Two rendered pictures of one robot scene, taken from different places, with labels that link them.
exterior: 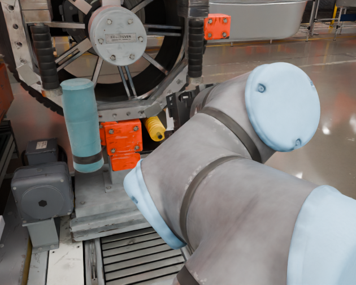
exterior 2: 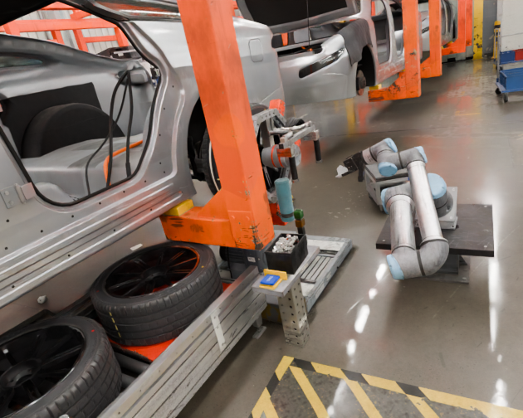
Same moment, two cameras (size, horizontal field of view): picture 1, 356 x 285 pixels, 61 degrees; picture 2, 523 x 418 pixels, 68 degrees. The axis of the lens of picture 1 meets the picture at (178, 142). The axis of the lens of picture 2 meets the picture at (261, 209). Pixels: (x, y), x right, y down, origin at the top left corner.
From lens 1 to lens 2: 1.97 m
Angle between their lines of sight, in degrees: 35
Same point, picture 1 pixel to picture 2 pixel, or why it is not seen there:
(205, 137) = (388, 153)
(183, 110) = (354, 162)
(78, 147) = (290, 208)
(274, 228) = (415, 151)
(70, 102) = (286, 187)
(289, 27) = not seen: hidden behind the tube
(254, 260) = (416, 154)
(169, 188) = (393, 160)
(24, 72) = not seen: hidden behind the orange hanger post
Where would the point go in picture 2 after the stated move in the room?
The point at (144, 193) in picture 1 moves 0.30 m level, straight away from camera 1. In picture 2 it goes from (391, 163) to (339, 162)
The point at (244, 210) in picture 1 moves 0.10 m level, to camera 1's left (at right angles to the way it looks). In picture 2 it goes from (410, 153) to (400, 158)
